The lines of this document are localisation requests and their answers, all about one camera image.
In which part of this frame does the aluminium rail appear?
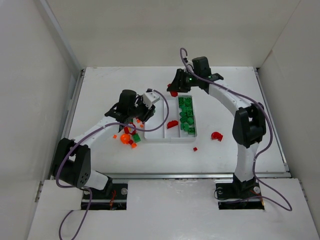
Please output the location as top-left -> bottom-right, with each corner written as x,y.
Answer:
49,172 -> 292,180

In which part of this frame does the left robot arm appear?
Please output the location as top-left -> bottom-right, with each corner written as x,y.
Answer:
50,89 -> 160,194

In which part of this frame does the red lego pile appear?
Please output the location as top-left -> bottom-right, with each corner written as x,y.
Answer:
123,118 -> 144,136

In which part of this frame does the purple cable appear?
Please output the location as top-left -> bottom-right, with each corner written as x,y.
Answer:
55,87 -> 171,240
179,47 -> 293,213

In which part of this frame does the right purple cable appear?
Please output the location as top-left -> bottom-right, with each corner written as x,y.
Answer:
179,47 -> 293,213

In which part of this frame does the red semicircle lego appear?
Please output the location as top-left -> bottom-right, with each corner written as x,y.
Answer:
210,131 -> 223,142

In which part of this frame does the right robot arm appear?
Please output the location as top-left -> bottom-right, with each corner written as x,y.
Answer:
167,56 -> 266,200

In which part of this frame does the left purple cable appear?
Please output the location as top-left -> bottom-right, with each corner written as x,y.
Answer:
55,87 -> 171,240

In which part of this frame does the white three-compartment tray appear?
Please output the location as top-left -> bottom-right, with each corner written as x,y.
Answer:
144,95 -> 197,143

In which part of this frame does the red arch lego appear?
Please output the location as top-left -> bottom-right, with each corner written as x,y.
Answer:
166,120 -> 179,129

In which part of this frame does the green lego pile in tray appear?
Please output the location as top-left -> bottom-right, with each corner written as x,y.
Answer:
178,95 -> 196,138

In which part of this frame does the orange dome lego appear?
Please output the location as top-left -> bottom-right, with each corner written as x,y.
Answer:
120,133 -> 131,145

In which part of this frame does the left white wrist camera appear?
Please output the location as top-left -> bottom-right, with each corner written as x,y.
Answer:
142,91 -> 160,109

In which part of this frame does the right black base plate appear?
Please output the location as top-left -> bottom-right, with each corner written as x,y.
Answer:
214,182 -> 265,210

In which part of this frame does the green square lego plate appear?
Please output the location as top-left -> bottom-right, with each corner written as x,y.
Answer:
132,133 -> 141,143

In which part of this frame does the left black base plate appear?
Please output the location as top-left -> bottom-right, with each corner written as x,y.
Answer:
80,179 -> 129,211

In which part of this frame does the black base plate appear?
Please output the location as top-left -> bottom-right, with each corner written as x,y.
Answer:
214,182 -> 265,210
80,179 -> 129,211

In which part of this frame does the small red lego piece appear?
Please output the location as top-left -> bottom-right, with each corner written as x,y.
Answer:
170,91 -> 178,97

